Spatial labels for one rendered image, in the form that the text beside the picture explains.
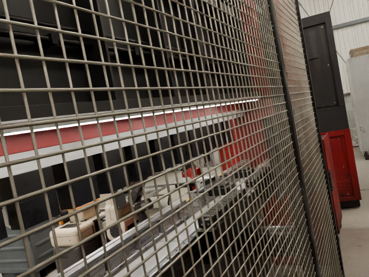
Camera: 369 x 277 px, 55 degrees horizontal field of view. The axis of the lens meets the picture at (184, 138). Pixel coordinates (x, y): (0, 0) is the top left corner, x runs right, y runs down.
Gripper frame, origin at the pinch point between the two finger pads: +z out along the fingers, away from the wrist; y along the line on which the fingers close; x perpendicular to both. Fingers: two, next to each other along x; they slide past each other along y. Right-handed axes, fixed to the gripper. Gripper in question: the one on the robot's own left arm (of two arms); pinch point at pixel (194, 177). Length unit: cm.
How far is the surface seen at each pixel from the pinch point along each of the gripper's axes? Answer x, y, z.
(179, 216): -7, -50, 16
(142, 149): -27, -75, -19
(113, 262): -8, -108, 16
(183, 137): -26.9, -32.9, -19.4
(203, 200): -7.0, -20.1, 16.4
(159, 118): -33, -55, -30
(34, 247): 233, 37, -46
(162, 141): -28, -56, -20
